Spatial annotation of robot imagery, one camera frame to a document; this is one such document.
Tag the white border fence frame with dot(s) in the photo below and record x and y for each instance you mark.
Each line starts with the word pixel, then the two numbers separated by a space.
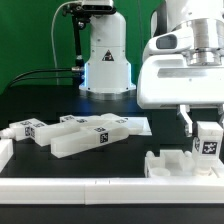
pixel 158 189

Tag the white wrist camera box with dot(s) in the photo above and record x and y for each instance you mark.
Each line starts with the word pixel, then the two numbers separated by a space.
pixel 173 42

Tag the white flat chair panel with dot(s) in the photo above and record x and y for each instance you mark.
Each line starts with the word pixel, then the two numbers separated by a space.
pixel 143 127

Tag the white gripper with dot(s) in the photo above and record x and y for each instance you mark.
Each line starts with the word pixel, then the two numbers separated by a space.
pixel 166 81

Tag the white chair side frame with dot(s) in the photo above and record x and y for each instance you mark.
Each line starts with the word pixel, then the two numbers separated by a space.
pixel 78 135

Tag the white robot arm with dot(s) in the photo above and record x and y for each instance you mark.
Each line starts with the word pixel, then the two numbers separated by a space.
pixel 108 73

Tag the white chair seat block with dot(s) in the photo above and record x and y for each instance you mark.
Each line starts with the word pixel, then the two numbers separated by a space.
pixel 176 163

